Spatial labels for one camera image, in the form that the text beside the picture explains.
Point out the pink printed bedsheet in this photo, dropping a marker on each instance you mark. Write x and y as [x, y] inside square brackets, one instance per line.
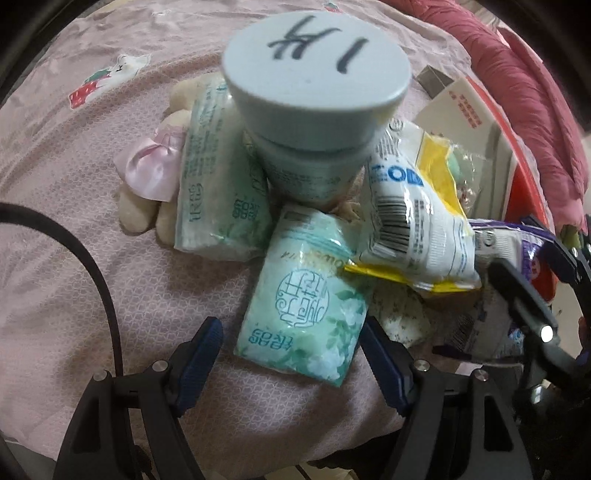
[69, 184]

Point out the white floral cloth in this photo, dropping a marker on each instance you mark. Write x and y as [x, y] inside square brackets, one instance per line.
[397, 314]

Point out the green tissue packet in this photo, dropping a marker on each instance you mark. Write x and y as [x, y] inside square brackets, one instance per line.
[212, 194]
[300, 304]

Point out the purple and white packet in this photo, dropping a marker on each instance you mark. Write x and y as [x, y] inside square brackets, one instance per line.
[503, 240]

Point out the white tube with grey cap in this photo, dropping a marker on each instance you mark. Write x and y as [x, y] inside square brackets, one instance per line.
[314, 92]

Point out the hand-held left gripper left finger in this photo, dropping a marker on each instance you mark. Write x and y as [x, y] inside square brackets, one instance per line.
[203, 353]

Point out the pink-red quilt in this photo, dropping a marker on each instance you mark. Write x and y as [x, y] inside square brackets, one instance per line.
[521, 83]

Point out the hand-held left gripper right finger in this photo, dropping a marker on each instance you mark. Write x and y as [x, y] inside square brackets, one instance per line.
[385, 369]

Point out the green plastic bag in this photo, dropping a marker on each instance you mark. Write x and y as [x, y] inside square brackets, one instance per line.
[457, 161]

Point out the cream plush toy pink bow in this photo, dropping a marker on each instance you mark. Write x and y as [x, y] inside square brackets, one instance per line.
[138, 212]

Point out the red and white cardboard box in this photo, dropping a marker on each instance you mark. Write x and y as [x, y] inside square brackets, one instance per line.
[461, 106]

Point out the white and yellow packet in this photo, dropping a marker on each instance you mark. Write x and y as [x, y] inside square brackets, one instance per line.
[415, 221]

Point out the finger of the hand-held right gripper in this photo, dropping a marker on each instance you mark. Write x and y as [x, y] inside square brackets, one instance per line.
[517, 290]
[558, 251]

